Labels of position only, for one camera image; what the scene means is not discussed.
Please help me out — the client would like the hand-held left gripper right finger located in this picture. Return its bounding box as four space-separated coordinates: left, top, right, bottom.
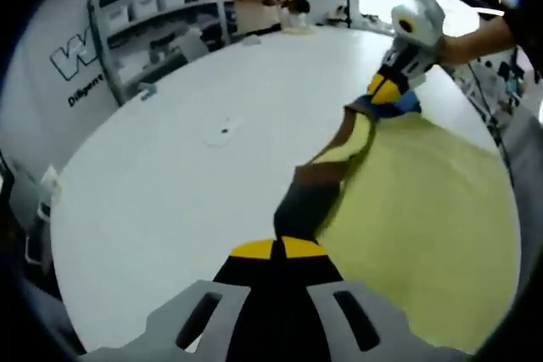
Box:
282 235 415 362

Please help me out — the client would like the grey mesh office chair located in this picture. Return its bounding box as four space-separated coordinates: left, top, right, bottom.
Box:
504 103 543 193

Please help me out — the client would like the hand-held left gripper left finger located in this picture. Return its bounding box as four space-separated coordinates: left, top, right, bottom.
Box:
143 239 279 362

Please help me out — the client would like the yellow garment with coloured sleeves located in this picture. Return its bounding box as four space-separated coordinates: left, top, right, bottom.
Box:
273 90 521 354

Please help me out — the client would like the grey metal storage shelf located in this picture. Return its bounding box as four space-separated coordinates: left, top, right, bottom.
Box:
87 0 238 104

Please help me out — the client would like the beige cloth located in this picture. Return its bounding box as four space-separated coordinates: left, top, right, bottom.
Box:
282 25 317 38

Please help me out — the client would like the grey chair back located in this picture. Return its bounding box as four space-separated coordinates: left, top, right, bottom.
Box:
169 31 209 60

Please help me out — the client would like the white cup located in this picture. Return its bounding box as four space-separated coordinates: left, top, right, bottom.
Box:
42 164 63 192

